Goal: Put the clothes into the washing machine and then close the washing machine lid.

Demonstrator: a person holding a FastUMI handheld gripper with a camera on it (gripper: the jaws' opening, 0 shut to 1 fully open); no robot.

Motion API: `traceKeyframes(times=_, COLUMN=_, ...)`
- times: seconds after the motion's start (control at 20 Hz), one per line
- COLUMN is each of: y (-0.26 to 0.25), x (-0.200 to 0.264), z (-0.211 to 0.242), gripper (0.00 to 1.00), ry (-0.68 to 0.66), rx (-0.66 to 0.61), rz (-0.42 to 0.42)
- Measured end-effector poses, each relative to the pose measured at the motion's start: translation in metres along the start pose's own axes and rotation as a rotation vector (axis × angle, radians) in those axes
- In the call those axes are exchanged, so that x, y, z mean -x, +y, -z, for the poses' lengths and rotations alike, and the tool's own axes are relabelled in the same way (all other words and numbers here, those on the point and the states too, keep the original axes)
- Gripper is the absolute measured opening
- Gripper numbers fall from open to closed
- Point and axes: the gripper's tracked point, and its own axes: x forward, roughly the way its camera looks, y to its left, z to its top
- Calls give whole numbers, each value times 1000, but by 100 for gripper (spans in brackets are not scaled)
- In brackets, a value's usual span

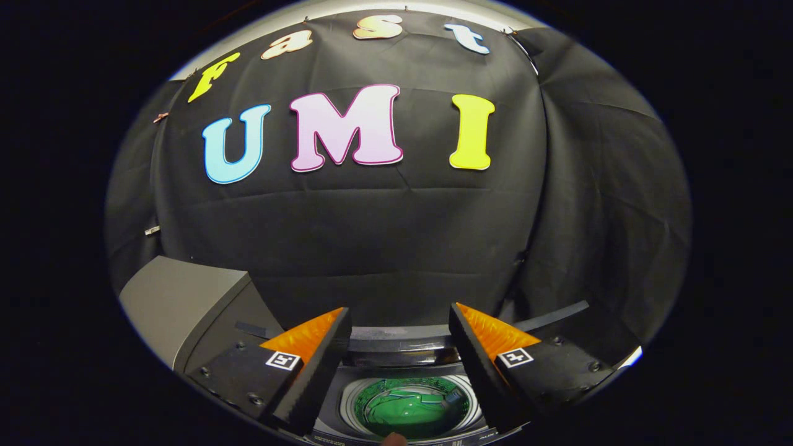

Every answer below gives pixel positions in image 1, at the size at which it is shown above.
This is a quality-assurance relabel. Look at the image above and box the grey cabinet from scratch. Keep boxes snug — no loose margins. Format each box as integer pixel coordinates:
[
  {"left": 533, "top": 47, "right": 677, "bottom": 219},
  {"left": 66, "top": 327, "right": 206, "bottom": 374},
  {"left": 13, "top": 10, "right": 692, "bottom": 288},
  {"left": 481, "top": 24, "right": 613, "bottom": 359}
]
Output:
[{"left": 119, "top": 256, "right": 286, "bottom": 372}]

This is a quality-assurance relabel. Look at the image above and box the grey washing machine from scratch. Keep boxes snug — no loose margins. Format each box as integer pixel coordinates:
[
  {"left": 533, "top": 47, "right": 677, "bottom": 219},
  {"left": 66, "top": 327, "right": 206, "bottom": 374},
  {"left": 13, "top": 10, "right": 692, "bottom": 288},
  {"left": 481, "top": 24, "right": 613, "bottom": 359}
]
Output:
[{"left": 235, "top": 300, "right": 620, "bottom": 446}]

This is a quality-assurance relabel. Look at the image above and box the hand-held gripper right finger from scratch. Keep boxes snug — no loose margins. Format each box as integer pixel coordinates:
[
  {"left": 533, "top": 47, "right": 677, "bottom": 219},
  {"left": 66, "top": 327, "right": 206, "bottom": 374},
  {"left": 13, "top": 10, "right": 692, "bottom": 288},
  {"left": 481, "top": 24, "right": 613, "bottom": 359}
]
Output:
[{"left": 449, "top": 302, "right": 617, "bottom": 434}]

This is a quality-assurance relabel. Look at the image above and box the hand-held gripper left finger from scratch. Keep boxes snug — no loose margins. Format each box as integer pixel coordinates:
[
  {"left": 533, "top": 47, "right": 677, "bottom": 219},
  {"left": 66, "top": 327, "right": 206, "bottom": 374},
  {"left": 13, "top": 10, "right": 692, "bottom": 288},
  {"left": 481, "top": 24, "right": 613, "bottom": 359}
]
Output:
[{"left": 186, "top": 307, "right": 353, "bottom": 436}]

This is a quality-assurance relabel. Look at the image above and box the green polo shirt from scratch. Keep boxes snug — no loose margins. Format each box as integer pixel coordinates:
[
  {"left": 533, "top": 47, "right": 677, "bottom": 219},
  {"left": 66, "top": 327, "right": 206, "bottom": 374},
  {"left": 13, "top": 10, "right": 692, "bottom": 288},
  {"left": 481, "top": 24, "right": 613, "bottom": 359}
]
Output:
[{"left": 362, "top": 381, "right": 462, "bottom": 437}]

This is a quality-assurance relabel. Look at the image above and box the black backdrop cloth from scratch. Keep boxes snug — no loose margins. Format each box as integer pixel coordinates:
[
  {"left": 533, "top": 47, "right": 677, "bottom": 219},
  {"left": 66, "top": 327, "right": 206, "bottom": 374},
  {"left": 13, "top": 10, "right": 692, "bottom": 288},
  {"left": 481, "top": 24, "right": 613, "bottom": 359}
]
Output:
[{"left": 105, "top": 9, "right": 691, "bottom": 348}]

